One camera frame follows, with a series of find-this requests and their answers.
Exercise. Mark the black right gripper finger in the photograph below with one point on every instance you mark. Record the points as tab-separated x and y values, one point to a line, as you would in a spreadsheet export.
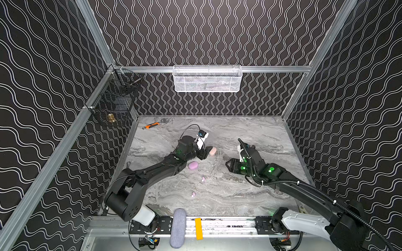
233	167
231	161

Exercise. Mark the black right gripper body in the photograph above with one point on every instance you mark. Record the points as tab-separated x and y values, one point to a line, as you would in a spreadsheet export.
234	166

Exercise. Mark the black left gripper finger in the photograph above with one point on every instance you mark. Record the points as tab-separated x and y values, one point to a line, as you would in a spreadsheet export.
206	155
209	149

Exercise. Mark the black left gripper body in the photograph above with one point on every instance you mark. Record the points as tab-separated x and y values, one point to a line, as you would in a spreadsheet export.
203	152

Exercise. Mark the pink earbud charging case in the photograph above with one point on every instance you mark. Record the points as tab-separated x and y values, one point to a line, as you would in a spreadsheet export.
213	151

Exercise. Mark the purple earbud charging case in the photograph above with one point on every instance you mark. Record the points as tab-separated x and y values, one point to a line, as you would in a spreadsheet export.
193	165

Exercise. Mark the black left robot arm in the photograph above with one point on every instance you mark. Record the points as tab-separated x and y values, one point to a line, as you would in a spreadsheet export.
126	194

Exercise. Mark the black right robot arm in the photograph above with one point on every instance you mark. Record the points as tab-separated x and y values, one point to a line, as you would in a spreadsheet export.
336	221

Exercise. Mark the yellow tape strip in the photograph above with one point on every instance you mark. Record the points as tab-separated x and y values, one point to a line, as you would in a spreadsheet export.
198	229

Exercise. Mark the grey foam roller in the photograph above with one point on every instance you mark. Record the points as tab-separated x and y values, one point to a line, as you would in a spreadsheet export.
178	229

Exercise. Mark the brass fitting in basket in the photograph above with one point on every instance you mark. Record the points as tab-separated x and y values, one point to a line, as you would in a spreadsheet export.
111	118

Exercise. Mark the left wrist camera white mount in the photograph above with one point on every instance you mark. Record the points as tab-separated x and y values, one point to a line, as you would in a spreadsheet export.
201	137

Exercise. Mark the adjustable wrench orange handle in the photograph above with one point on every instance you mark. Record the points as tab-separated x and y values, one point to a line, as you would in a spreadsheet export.
162	121

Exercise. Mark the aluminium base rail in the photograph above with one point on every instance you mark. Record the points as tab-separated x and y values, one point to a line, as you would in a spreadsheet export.
215	226

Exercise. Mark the white mesh wall basket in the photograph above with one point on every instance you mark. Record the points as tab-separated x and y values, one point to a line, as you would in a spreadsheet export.
228	81

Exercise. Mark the black wire wall basket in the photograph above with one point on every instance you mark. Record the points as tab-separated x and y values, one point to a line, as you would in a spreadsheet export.
117	97

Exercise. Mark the aluminium horizontal back rail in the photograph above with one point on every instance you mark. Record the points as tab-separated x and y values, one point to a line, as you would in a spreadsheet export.
219	68

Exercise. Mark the aluminium corner post right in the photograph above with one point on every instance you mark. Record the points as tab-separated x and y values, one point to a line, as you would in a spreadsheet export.
337	24

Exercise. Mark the aluminium corner post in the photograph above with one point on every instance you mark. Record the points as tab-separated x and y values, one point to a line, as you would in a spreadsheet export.
94	28
337	24

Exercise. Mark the aluminium corner post left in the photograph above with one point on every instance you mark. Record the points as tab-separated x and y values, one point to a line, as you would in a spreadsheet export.
94	28

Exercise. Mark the aluminium left side rail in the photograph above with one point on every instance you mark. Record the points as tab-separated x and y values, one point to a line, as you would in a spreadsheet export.
24	210

